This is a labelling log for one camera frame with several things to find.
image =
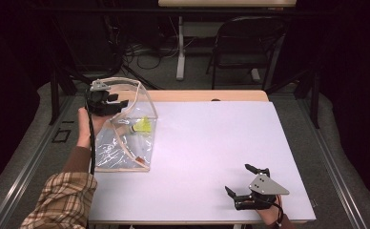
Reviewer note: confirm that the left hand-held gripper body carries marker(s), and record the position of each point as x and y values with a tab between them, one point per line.
98	103

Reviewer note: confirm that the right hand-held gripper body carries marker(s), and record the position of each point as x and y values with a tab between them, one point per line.
264	187

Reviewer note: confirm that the yellow shuttlecock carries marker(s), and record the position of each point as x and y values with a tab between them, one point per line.
142	126

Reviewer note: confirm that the clear plastic bag beige trim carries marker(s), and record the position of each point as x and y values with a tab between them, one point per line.
122	146

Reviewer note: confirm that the person's right hand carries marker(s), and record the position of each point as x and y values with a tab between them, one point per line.
269	214

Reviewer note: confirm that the person's left hand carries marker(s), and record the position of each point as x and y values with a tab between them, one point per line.
85	129

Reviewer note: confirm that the black metal stand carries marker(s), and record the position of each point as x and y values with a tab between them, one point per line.
315	95
55	95

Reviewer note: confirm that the white-legged background table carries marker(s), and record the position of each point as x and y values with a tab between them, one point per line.
180	47

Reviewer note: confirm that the black folding chair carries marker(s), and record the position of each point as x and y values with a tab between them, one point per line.
246	47

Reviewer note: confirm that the metal floor rail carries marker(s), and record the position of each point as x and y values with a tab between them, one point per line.
24	171
332	165

